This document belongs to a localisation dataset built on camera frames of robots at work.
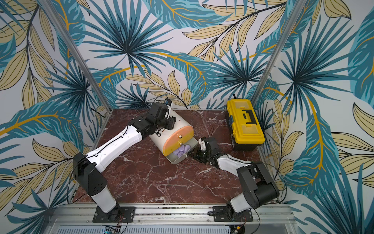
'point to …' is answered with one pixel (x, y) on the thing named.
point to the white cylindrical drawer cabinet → (180, 122)
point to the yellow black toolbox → (246, 131)
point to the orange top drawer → (177, 135)
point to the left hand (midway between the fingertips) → (171, 120)
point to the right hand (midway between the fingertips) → (189, 153)
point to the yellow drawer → (167, 150)
